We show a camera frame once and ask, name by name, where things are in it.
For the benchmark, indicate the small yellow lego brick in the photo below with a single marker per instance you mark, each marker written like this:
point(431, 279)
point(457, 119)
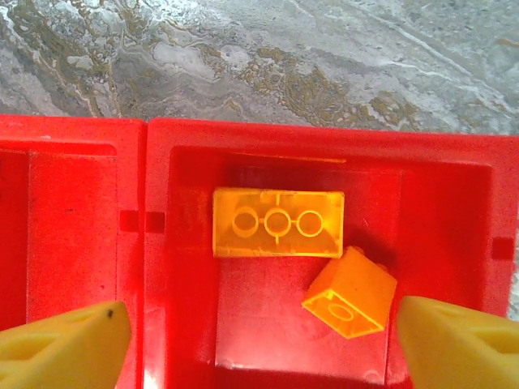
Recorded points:
point(357, 279)

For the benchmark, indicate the red plastic bin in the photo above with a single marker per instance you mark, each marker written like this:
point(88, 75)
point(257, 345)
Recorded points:
point(446, 202)
point(73, 243)

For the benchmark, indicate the large yellow lego brick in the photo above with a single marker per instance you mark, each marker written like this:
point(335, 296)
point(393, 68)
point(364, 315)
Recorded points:
point(243, 198)

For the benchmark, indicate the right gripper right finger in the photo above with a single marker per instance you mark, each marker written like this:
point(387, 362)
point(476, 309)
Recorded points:
point(458, 348)

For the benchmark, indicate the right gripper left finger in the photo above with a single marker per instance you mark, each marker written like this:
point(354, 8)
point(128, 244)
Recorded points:
point(61, 348)

